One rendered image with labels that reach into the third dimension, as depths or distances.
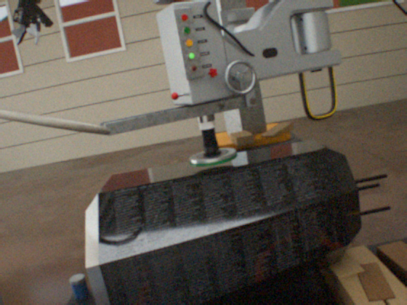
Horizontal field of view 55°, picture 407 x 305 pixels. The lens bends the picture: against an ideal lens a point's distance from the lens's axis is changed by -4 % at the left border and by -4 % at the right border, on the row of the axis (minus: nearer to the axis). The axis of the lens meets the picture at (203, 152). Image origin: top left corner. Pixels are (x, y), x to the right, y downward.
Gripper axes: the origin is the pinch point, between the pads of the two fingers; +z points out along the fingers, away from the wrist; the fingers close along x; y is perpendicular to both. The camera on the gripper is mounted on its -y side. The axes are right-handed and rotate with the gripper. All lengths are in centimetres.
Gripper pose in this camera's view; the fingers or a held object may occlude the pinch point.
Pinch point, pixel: (27, 46)
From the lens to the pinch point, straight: 186.4
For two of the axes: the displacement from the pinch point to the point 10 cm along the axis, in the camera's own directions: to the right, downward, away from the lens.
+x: 8.1, 1.6, -5.6
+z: -1.7, 9.8, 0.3
